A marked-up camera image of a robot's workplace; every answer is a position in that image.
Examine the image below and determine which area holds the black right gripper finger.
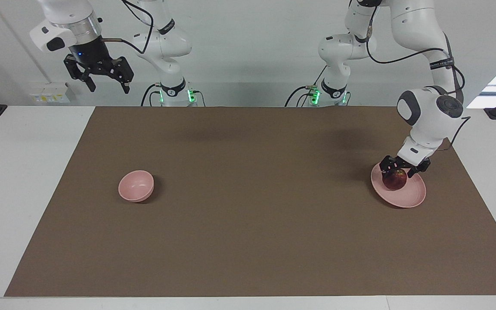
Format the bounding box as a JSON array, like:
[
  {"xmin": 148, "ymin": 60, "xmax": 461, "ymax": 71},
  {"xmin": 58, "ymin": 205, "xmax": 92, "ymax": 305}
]
[
  {"xmin": 102, "ymin": 56, "xmax": 134, "ymax": 94},
  {"xmin": 63, "ymin": 55, "xmax": 96, "ymax": 92}
]

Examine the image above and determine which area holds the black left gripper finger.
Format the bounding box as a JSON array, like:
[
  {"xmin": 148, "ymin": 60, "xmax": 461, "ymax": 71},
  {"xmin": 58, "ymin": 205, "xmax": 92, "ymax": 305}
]
[
  {"xmin": 407, "ymin": 159, "xmax": 431, "ymax": 178},
  {"xmin": 380, "ymin": 156, "xmax": 398, "ymax": 174}
]

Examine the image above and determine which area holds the dark red apple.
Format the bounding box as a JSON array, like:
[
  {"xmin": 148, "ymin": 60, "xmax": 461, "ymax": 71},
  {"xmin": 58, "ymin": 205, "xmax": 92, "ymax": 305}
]
[{"xmin": 382, "ymin": 169, "xmax": 408, "ymax": 191}]

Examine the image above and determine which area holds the pink plate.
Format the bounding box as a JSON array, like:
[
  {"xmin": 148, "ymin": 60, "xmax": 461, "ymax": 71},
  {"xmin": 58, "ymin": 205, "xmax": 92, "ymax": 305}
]
[{"xmin": 371, "ymin": 163, "xmax": 427, "ymax": 209}]

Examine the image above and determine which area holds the pink bowl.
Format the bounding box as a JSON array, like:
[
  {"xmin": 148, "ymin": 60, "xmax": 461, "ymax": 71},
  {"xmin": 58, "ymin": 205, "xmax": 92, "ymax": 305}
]
[{"xmin": 118, "ymin": 170, "xmax": 155, "ymax": 203}]

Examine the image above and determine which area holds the brown table mat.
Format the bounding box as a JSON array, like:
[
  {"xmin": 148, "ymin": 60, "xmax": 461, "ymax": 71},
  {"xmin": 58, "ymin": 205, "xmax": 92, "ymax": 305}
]
[{"xmin": 4, "ymin": 105, "xmax": 496, "ymax": 298}]

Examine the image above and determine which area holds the white wall socket strip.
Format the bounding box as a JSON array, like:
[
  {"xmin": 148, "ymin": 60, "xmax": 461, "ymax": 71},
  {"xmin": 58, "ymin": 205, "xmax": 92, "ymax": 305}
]
[{"xmin": 31, "ymin": 83, "xmax": 76, "ymax": 105}]

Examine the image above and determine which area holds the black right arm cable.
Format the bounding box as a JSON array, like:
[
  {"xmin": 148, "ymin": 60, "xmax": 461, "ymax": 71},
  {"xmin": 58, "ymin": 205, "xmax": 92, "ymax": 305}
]
[{"xmin": 101, "ymin": 0, "xmax": 155, "ymax": 55}]

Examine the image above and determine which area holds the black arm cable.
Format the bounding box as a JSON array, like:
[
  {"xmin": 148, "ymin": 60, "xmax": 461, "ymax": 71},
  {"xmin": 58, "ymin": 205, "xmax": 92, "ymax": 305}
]
[
  {"xmin": 364, "ymin": 4, "xmax": 472, "ymax": 151},
  {"xmin": 101, "ymin": 0, "xmax": 155, "ymax": 55}
]

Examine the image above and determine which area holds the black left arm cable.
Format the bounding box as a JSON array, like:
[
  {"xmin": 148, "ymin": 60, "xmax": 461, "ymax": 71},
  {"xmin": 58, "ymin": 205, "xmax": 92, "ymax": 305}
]
[{"xmin": 364, "ymin": 4, "xmax": 472, "ymax": 151}]

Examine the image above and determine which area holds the black left arm cable strap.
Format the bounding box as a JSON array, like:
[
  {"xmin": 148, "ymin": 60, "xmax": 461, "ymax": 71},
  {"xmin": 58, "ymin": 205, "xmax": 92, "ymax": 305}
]
[{"xmin": 430, "ymin": 55, "xmax": 455, "ymax": 71}]

